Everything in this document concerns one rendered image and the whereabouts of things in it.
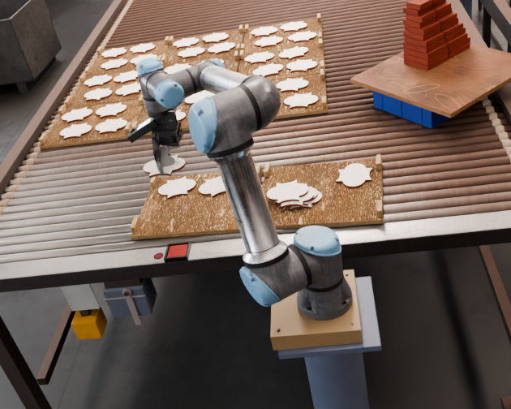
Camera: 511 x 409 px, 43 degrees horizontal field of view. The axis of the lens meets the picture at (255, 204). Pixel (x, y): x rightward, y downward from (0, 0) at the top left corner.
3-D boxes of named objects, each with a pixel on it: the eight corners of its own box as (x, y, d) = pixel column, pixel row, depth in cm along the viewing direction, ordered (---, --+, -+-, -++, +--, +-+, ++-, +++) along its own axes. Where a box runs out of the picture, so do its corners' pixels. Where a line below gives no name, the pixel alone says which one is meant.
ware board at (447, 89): (539, 64, 246) (539, 60, 245) (450, 118, 226) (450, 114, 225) (435, 38, 282) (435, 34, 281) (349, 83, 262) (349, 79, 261)
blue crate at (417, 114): (486, 97, 253) (487, 74, 248) (431, 131, 241) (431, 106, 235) (424, 78, 276) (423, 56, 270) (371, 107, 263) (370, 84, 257)
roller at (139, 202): (527, 170, 219) (528, 157, 216) (-13, 230, 247) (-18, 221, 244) (523, 162, 223) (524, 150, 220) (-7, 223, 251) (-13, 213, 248)
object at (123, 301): (155, 325, 219) (139, 285, 208) (115, 328, 221) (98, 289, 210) (161, 301, 228) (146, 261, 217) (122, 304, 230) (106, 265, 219)
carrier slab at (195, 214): (251, 231, 210) (251, 227, 209) (131, 239, 218) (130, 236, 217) (263, 171, 238) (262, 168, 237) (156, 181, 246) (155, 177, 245)
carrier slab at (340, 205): (384, 223, 202) (383, 219, 201) (254, 230, 210) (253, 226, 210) (381, 162, 230) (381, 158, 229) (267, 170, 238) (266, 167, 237)
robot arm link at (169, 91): (193, 75, 181) (178, 63, 189) (156, 89, 178) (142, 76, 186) (199, 101, 186) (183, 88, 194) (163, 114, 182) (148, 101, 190)
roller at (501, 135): (515, 147, 231) (516, 135, 228) (2, 208, 259) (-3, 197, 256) (511, 140, 235) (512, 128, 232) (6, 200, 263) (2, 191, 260)
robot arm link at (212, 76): (295, 72, 151) (211, 49, 192) (255, 88, 148) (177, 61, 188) (305, 118, 156) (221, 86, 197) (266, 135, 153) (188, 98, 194)
